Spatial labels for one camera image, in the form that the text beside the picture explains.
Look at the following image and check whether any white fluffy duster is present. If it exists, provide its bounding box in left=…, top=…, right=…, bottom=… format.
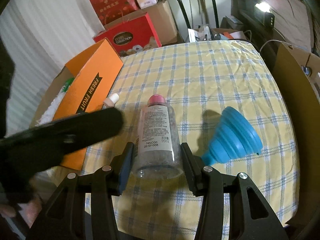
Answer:
left=35, top=92, right=66, bottom=126

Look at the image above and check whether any green Darlie toothpaste box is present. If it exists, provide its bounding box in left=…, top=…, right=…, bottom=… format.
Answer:
left=60, top=77, right=74, bottom=93

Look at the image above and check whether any blue silicone funnel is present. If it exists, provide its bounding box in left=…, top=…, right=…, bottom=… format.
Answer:
left=201, top=107, right=263, bottom=166

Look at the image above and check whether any small white-capped bottle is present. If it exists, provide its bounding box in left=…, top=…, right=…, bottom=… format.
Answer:
left=103, top=93, right=119, bottom=108

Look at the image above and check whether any clear bottle pink cap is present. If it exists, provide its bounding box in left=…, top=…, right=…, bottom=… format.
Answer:
left=132, top=94, right=183, bottom=180

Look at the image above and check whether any person's left hand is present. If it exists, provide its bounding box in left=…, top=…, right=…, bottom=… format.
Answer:
left=1, top=194, right=42, bottom=228

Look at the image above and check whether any orange cardboard fruit box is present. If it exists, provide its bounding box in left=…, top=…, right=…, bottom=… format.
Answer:
left=31, top=39, right=123, bottom=171

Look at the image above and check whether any red chocolate gift bag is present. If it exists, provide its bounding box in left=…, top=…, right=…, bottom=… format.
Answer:
left=93, top=13, right=162, bottom=57

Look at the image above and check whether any open brown cardboard box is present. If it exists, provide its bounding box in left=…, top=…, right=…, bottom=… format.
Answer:
left=272, top=44, right=320, bottom=225

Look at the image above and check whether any white paper bag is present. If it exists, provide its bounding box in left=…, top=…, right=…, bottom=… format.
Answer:
left=188, top=25, right=247, bottom=42

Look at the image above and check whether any brown pillow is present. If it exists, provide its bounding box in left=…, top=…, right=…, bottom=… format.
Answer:
left=258, top=0, right=314, bottom=52

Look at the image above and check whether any white cable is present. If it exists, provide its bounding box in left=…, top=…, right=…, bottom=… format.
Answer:
left=258, top=38, right=293, bottom=53

